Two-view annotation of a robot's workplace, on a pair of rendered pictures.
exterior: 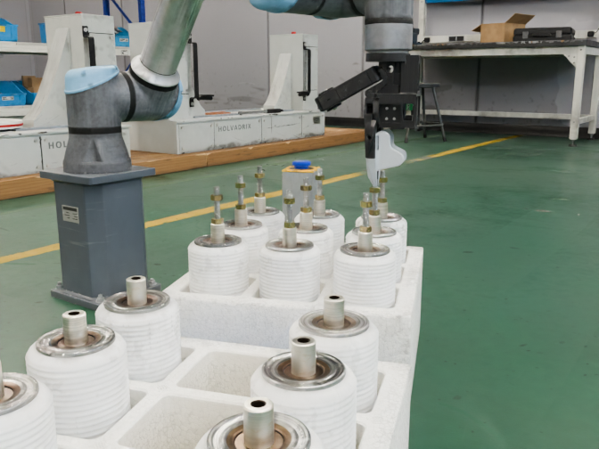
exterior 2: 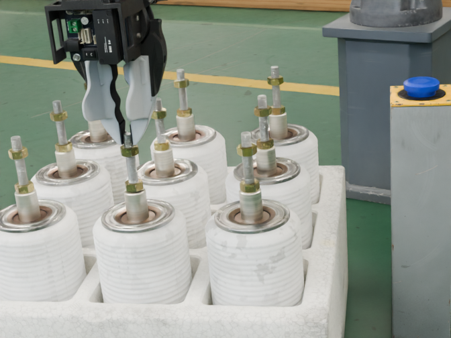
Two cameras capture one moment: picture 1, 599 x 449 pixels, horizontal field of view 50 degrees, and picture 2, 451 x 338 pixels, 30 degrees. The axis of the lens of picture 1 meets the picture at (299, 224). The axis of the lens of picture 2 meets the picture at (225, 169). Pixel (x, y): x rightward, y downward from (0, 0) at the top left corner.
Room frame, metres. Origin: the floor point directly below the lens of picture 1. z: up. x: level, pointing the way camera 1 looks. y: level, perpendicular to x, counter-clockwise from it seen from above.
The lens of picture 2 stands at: (1.13, -0.91, 0.61)
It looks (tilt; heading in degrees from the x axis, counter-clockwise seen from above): 22 degrees down; 89
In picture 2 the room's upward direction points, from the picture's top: 5 degrees counter-clockwise
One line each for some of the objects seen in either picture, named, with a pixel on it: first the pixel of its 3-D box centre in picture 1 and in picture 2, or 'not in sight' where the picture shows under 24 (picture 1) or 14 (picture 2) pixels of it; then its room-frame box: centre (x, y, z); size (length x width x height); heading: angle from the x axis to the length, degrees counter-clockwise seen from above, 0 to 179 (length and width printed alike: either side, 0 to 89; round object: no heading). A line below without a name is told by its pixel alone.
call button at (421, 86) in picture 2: (301, 166); (421, 89); (1.38, 0.00, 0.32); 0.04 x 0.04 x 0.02
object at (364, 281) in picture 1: (363, 306); (43, 292); (0.94, -0.10, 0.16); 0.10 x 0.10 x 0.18
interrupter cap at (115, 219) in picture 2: (373, 232); (137, 216); (1.06, -0.13, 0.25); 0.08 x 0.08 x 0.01
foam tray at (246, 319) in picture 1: (306, 315); (179, 294); (1.08, -0.01, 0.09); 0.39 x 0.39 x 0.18; 77
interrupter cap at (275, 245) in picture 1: (289, 245); (68, 173); (0.97, 0.02, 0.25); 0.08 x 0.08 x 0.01
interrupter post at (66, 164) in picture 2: (289, 237); (66, 163); (0.97, 0.02, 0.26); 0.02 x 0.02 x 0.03
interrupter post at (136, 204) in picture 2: (373, 224); (136, 204); (1.06, -0.13, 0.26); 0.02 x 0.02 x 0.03
